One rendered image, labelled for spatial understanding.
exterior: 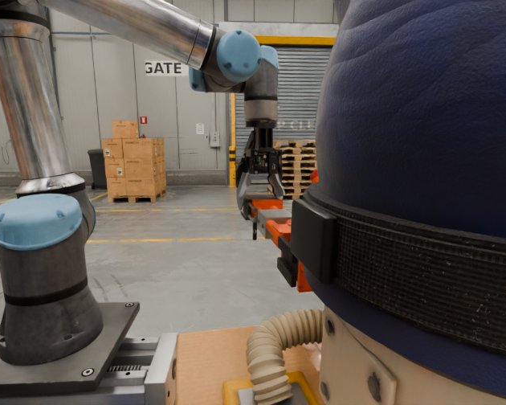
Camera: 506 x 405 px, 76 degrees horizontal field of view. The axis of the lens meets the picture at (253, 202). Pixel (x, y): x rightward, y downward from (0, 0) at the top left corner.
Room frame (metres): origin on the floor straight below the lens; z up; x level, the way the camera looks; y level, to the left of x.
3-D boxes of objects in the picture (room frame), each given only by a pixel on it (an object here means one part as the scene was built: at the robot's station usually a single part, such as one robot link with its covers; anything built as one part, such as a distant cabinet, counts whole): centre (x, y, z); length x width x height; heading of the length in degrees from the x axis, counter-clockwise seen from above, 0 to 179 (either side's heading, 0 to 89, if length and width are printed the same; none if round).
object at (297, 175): (7.79, -0.94, 0.65); 1.29 x 1.10 x 1.31; 3
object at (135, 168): (7.46, 2.64, 0.87); 1.21 x 1.02 x 1.74; 3
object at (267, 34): (9.55, -1.14, 4.09); 4.09 x 0.49 x 0.51; 93
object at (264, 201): (0.78, -0.03, 1.20); 0.08 x 0.07 x 0.05; 12
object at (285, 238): (0.44, -0.09, 1.20); 0.10 x 0.08 x 0.06; 102
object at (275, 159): (0.76, -0.02, 1.34); 0.09 x 0.08 x 0.12; 12
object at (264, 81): (0.76, -0.01, 1.50); 0.09 x 0.08 x 0.11; 109
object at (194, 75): (0.71, 0.07, 1.50); 0.11 x 0.11 x 0.08; 19
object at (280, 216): (0.65, -0.05, 1.19); 0.07 x 0.07 x 0.04; 12
